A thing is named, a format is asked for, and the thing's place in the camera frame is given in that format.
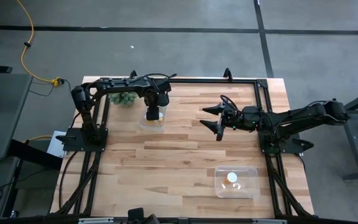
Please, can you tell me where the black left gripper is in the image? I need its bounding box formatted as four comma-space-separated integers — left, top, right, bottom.
143, 86, 171, 122

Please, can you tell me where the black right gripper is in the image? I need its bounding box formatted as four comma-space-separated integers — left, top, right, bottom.
199, 103, 244, 142

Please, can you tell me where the clear plastic bin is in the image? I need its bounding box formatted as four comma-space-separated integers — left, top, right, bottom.
136, 93, 169, 133
213, 165, 261, 200

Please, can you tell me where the green artificial potted plant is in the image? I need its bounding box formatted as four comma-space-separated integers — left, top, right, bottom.
108, 91, 139, 107

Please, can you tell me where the black blocky equipment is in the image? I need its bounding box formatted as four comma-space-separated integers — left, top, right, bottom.
127, 207, 161, 224

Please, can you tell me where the white box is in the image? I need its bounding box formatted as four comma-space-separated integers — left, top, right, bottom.
47, 130, 67, 158

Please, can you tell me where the gray side table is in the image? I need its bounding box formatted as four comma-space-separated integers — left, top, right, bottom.
0, 73, 33, 161

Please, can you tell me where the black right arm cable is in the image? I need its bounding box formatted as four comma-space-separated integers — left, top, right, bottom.
219, 94, 239, 113

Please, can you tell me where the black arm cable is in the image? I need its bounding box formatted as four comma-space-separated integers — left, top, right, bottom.
219, 94, 239, 113
129, 72, 177, 82

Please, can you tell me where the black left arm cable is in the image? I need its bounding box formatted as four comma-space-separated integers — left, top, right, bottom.
129, 72, 177, 82

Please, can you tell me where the thin black floor cable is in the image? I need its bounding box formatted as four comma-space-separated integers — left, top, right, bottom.
29, 78, 80, 101

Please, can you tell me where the yellow extension cable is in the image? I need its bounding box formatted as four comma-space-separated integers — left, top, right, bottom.
16, 0, 62, 87
23, 134, 53, 144

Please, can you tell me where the silver metal bracket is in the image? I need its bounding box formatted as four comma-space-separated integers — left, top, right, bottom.
78, 217, 114, 224
252, 218, 288, 224

